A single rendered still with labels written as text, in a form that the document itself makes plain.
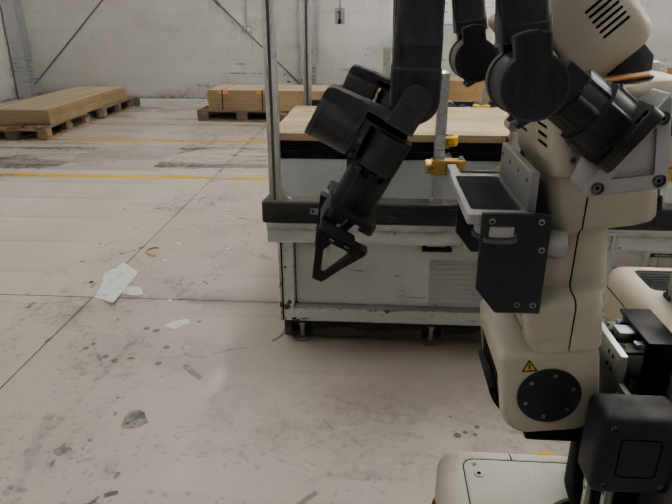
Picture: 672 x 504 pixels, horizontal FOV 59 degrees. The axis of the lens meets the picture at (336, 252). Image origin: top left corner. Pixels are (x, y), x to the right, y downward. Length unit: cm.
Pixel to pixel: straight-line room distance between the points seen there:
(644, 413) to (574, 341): 14
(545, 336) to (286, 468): 116
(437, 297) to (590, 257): 155
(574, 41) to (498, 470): 105
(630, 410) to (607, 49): 53
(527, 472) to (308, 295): 128
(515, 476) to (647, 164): 97
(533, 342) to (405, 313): 154
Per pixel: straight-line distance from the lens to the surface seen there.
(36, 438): 231
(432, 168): 208
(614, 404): 104
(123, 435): 221
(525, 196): 93
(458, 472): 157
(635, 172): 81
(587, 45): 90
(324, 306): 253
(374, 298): 253
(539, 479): 160
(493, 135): 230
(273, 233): 220
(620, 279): 137
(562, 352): 104
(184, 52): 962
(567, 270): 102
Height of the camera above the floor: 131
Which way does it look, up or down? 22 degrees down
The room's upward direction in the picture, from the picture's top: straight up
